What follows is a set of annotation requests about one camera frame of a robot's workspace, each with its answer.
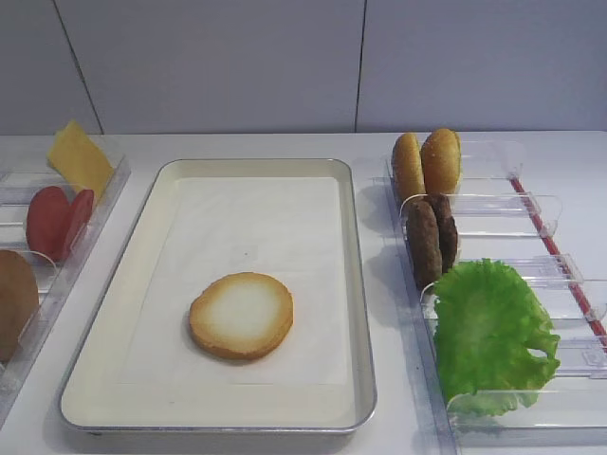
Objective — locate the left golden bun half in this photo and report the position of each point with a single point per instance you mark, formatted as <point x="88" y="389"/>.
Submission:
<point x="407" y="166"/>

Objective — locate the clear acrylic right rack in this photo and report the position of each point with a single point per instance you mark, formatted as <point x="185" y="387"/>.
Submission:
<point x="498" y="219"/>

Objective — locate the cream metal baking tray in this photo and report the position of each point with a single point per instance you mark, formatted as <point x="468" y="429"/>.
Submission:
<point x="95" y="398"/>

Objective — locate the golden bun half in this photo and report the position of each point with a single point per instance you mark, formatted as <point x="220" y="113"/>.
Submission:
<point x="441" y="161"/>
<point x="407" y="166"/>

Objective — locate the front brown meat patty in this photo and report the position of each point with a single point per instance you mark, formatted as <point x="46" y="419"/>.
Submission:
<point x="423" y="237"/>

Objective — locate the brown bun in left rack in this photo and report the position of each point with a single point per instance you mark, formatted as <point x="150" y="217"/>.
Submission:
<point x="19" y="300"/>

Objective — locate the yellow cheese slice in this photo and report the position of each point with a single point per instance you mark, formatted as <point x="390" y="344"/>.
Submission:
<point x="80" y="161"/>

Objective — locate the white parchment paper sheet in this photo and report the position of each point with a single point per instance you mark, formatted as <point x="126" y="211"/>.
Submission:
<point x="288" y="228"/>

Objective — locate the clear acrylic left rack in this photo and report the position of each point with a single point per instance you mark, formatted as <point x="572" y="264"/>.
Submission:
<point x="24" y="171"/>

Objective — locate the clear acrylic rack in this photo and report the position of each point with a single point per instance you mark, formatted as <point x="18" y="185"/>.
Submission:
<point x="24" y="171"/>
<point x="498" y="219"/>

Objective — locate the brown meat patty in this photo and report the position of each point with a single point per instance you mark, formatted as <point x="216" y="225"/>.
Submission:
<point x="423" y="237"/>
<point x="447" y="231"/>

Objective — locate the green lettuce leaf in rack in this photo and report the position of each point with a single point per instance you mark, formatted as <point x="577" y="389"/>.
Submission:
<point x="494" y="342"/>

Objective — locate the right golden bun half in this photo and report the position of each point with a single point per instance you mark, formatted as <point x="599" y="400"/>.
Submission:
<point x="441" y="161"/>

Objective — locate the rear brown meat patty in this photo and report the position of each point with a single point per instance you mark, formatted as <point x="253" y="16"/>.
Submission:
<point x="447" y="231"/>

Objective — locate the round toasted bun bottom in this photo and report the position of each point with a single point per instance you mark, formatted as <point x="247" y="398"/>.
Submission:
<point x="242" y="316"/>

